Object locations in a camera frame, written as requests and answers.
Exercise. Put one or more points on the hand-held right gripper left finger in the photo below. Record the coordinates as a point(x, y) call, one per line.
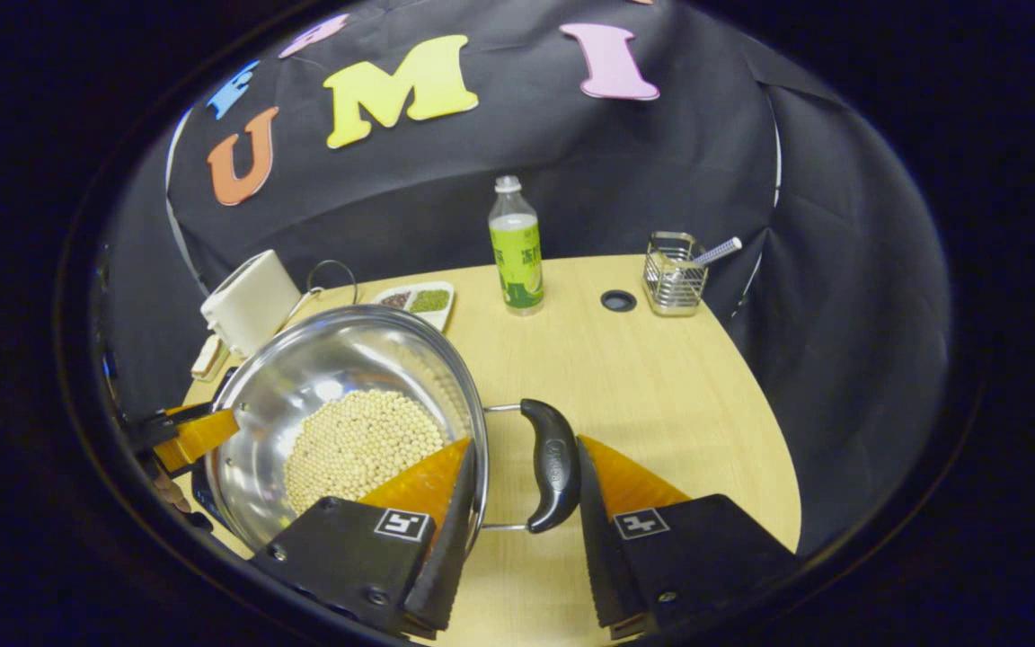
point(450, 557)

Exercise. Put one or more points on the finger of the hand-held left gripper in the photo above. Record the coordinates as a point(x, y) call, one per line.
point(154, 427)
point(199, 438)

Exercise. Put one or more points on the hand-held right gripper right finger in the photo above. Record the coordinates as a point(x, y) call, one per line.
point(603, 557)

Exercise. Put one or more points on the pile of soybeans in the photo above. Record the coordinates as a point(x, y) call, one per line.
point(356, 445)

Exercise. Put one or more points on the plate with sandwich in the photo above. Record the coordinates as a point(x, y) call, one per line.
point(209, 358)

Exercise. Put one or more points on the white toaster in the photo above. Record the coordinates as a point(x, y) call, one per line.
point(252, 301)

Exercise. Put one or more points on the white divided bean tray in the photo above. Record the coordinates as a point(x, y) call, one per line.
point(428, 301)

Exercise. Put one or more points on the green label plastic bottle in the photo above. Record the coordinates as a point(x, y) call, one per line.
point(516, 261)

